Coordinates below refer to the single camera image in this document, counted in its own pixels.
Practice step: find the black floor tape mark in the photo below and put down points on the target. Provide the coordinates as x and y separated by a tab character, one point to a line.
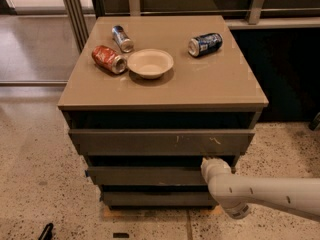
120	235

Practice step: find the dark blue soda can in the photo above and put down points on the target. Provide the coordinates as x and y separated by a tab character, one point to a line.
204	44

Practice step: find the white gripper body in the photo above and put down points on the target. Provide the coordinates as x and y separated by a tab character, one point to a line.
211	166

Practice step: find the grey drawer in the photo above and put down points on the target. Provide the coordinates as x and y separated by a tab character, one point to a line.
146	176
166	142
143	199

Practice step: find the grey top drawer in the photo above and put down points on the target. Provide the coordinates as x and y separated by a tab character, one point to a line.
166	142

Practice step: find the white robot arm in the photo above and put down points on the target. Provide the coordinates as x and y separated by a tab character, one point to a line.
234	193

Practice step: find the metal rail frame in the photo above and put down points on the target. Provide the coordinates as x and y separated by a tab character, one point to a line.
242	14

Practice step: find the black object on floor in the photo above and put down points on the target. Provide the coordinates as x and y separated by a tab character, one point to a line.
47	232

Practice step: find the white paper bowl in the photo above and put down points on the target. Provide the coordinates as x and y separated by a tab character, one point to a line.
150	63

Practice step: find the grey drawer cabinet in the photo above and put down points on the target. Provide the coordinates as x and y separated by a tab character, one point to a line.
214	91

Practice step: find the grey bottom drawer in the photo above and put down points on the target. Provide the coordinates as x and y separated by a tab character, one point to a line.
143	199

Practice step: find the red soda can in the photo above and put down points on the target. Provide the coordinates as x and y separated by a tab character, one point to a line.
109	59

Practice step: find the silver blue soda can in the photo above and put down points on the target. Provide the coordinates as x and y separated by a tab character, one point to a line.
121	38

